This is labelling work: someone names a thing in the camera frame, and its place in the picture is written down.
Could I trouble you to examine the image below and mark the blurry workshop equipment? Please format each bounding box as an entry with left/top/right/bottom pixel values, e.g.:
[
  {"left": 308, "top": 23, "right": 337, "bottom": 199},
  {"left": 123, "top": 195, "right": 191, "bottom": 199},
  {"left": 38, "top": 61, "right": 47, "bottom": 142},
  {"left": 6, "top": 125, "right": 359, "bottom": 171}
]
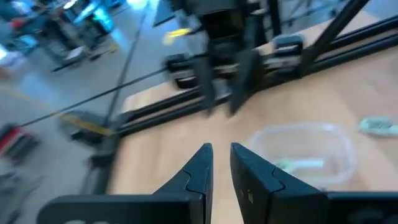
[{"left": 0, "top": 0, "right": 119, "bottom": 74}]

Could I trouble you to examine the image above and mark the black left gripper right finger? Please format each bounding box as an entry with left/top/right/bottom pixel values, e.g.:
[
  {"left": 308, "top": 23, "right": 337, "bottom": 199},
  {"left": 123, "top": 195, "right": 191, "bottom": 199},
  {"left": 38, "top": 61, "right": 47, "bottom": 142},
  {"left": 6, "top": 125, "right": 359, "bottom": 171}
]
[{"left": 230, "top": 142, "right": 398, "bottom": 224}]

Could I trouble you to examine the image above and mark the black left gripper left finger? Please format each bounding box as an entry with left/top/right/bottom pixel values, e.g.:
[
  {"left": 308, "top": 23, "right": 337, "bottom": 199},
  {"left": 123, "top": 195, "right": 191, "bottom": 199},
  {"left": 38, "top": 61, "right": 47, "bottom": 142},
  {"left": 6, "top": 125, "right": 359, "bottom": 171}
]
[{"left": 36, "top": 142, "right": 214, "bottom": 224}]

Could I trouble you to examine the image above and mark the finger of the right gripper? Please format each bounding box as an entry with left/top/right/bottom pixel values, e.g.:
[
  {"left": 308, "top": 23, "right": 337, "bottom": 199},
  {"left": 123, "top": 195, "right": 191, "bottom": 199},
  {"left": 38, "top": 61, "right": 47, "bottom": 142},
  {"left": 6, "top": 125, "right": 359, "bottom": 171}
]
[
  {"left": 229, "top": 49, "right": 264, "bottom": 115},
  {"left": 193, "top": 55, "right": 217, "bottom": 116}
]

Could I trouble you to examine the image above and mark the clear plastic bin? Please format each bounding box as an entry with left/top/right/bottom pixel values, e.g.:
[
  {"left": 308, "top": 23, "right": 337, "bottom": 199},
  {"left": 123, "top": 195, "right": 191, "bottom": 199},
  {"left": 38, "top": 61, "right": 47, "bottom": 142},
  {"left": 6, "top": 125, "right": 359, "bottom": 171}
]
[{"left": 248, "top": 123, "right": 358, "bottom": 190}]

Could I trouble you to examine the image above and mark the grey metal frame bracket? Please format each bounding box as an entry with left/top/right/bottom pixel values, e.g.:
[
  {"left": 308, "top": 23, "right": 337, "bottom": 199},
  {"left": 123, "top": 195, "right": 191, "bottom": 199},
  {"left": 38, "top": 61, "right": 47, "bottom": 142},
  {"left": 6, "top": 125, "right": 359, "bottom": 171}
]
[{"left": 272, "top": 34, "right": 304, "bottom": 70}]

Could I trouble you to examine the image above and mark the red black floor object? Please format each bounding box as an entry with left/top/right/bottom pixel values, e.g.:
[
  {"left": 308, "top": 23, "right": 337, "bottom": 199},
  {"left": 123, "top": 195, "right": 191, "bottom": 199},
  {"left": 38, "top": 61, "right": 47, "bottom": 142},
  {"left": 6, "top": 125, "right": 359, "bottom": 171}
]
[{"left": 0, "top": 123, "right": 40, "bottom": 163}]

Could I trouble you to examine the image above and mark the black frame post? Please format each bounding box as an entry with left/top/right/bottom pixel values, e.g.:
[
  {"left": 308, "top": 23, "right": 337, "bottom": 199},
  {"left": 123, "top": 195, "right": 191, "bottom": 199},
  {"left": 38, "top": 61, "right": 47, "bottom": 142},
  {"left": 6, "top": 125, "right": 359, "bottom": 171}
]
[{"left": 298, "top": 0, "right": 371, "bottom": 75}]

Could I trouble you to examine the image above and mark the white green sweetener packet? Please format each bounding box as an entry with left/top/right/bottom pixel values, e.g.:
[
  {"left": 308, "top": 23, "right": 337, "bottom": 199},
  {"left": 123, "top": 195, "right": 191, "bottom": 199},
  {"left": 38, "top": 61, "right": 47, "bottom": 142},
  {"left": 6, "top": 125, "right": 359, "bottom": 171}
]
[
  {"left": 357, "top": 116, "right": 398, "bottom": 138},
  {"left": 274, "top": 157, "right": 325, "bottom": 174}
]

